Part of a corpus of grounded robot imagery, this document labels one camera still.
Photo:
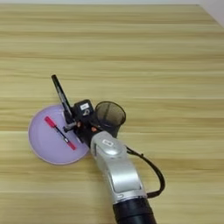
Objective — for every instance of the round purple plate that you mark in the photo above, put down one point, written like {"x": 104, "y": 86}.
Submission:
{"x": 43, "y": 143}

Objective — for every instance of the black marker pen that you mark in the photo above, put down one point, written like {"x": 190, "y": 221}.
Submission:
{"x": 61, "y": 93}

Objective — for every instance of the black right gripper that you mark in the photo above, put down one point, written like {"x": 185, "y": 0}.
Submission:
{"x": 86, "y": 129}

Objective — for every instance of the red marker pen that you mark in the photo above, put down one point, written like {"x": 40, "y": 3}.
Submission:
{"x": 58, "y": 131}

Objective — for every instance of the black mesh pen cup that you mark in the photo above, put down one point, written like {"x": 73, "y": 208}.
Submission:
{"x": 112, "y": 116}

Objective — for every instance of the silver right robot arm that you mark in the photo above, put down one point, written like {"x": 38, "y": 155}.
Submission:
{"x": 122, "y": 172}

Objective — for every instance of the black box with white label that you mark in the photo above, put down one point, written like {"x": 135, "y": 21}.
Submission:
{"x": 84, "y": 108}

